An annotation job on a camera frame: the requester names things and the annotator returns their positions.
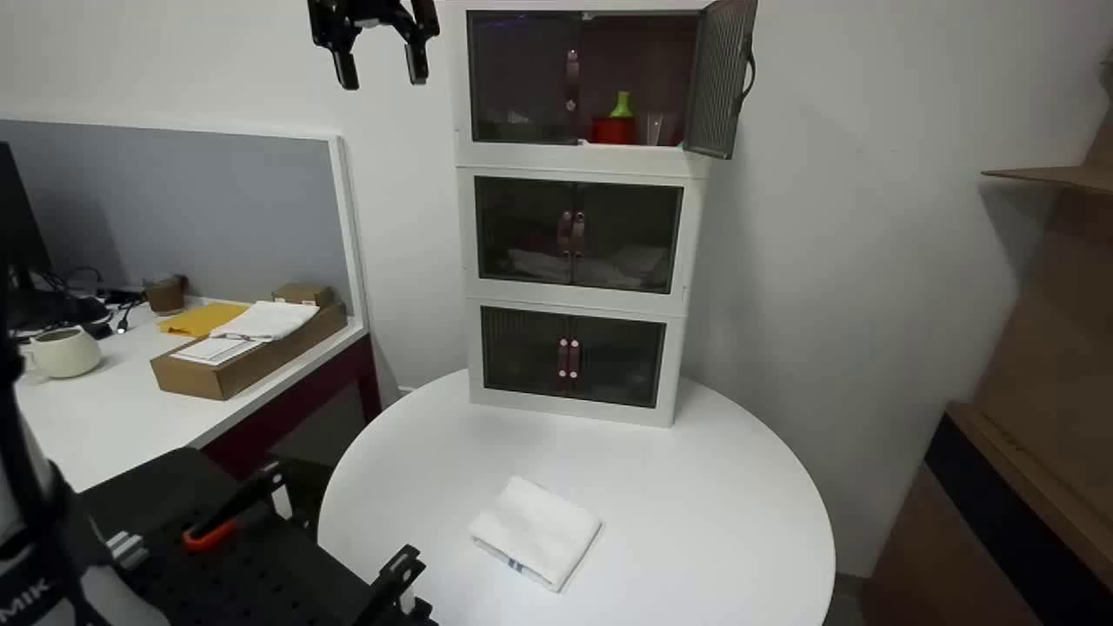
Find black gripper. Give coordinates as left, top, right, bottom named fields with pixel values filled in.
left=303, top=0, right=444, bottom=94

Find smoky transparent cabinet door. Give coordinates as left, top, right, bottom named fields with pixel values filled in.
left=685, top=0, right=760, bottom=164

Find clear glass cup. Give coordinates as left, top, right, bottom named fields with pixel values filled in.
left=639, top=109, right=682, bottom=151

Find white paper sheets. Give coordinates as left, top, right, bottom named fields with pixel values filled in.
left=172, top=299, right=323, bottom=370

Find yellow envelope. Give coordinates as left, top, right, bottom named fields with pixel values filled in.
left=154, top=299, right=253, bottom=344

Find small brown object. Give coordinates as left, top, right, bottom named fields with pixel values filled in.
left=143, top=271, right=192, bottom=315

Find flat open cardboard box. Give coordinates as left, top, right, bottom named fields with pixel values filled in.
left=147, top=293, right=351, bottom=404

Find black computer monitor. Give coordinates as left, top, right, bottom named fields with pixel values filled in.
left=0, top=140, right=56, bottom=299

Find white office desk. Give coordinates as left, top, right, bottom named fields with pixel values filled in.
left=12, top=293, right=387, bottom=496

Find white folded cloth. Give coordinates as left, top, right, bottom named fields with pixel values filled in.
left=466, top=474, right=606, bottom=593

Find black perforated mounting board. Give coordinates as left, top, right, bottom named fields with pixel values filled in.
left=65, top=450, right=394, bottom=626

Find brown wooden shelving unit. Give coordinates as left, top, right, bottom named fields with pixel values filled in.
left=867, top=161, right=1113, bottom=626

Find grey partition with white frame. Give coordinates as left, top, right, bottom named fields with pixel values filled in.
left=0, top=111, right=373, bottom=339

